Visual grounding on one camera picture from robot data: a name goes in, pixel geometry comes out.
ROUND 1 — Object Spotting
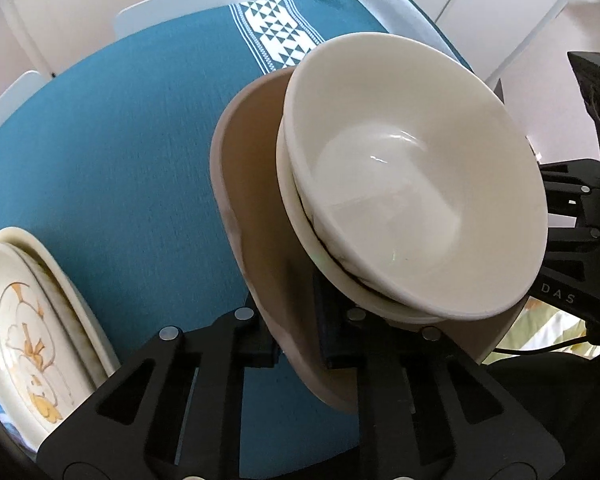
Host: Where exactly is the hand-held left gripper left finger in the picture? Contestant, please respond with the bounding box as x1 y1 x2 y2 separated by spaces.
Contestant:
36 305 281 480

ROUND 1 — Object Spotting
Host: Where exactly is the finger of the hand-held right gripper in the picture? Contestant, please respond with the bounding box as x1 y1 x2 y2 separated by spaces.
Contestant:
545 216 600 267
539 159 600 217

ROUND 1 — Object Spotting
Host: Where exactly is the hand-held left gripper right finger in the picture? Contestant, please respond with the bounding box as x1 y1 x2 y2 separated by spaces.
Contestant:
314 265 566 480

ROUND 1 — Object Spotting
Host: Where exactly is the cream duck print bowl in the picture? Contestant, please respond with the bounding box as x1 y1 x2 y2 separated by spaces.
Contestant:
276 112 448 326

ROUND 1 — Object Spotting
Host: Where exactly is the brown bowl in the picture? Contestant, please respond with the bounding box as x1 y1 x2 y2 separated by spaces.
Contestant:
210 67 531 415

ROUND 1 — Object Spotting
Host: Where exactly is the plain white bowl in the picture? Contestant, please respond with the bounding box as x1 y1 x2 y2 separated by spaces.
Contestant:
282 32 550 322

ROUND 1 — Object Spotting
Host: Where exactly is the plain white plate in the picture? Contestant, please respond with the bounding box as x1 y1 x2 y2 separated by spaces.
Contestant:
0 226 126 378

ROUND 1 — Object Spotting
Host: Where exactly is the cream duck print plate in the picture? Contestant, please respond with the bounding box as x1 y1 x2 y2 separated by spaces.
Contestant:
0 242 101 441

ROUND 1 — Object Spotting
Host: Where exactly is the yellow striped mat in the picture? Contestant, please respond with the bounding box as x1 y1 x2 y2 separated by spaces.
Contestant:
522 300 600 361

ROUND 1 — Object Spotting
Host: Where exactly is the white cabinet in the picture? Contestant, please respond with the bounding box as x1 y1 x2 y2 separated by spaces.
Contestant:
420 0 586 86

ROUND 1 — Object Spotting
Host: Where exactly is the teal patterned tablecloth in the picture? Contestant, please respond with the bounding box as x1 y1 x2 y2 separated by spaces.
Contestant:
0 0 473 480

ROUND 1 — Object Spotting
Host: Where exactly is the blue white patterned cloth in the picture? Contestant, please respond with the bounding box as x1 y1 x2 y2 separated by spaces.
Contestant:
0 360 31 453

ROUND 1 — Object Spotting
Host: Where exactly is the white chair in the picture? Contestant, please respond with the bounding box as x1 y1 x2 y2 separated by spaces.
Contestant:
114 0 351 38
0 70 48 146

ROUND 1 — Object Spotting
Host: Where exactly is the white door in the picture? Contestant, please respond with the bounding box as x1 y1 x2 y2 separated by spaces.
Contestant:
0 0 261 76

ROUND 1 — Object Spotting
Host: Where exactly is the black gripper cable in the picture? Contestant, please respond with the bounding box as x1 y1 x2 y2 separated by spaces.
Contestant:
490 341 597 357

